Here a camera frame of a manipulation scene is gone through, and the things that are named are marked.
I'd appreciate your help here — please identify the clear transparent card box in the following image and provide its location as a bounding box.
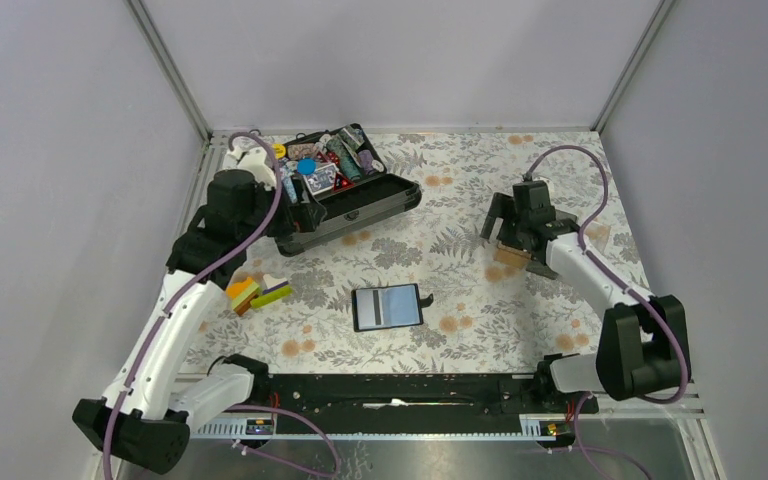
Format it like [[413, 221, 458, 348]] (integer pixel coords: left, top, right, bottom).
[[585, 221, 612, 253]]

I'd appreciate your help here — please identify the smoky grey transparent card box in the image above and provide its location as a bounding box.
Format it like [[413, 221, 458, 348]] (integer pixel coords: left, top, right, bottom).
[[525, 259, 559, 280]]

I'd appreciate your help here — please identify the black card holder wallet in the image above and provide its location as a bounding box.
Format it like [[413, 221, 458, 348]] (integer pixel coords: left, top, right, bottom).
[[351, 283, 434, 333]]

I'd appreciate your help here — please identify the yellow round chip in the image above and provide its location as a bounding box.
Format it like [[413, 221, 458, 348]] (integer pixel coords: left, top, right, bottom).
[[272, 143, 287, 159]]

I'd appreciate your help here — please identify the black poker chip case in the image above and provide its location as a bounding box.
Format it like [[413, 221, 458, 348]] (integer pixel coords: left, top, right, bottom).
[[277, 123, 422, 257]]

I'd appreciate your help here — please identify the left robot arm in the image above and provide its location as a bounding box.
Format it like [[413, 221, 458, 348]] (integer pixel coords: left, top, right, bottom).
[[72, 143, 283, 479]]

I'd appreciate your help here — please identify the red triangular dealer button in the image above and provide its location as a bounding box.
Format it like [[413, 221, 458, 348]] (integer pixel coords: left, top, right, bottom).
[[332, 173, 355, 193]]

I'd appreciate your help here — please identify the blue round dealer chip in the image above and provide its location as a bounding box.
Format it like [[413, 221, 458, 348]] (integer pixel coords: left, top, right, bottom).
[[296, 158, 318, 176]]

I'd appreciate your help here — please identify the green purple toy block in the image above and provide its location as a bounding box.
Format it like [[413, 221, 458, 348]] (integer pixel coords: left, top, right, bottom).
[[250, 274, 293, 309]]

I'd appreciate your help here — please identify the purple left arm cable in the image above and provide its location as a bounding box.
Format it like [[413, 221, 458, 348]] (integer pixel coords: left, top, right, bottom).
[[102, 131, 343, 480]]

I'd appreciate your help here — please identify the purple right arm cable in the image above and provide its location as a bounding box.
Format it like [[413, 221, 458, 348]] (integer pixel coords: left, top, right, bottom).
[[523, 144, 692, 480]]

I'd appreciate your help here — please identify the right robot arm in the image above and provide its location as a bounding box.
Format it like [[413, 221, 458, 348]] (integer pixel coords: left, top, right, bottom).
[[480, 179, 691, 412]]

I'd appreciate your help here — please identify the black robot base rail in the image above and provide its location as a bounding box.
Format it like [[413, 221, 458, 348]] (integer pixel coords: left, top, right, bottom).
[[244, 373, 582, 416]]

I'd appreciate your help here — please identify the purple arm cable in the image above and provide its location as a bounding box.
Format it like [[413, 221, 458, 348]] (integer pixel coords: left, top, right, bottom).
[[102, 131, 343, 480], [523, 144, 692, 480]]

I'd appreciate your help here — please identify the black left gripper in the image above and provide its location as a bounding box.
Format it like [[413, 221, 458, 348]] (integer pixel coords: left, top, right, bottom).
[[239, 173, 325, 245]]

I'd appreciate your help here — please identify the silver credit card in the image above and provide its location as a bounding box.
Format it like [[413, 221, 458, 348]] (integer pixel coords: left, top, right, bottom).
[[355, 289, 389, 331]]

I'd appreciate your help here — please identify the blue playing card deck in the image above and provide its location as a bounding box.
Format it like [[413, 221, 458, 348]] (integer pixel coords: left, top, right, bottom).
[[304, 164, 339, 196]]

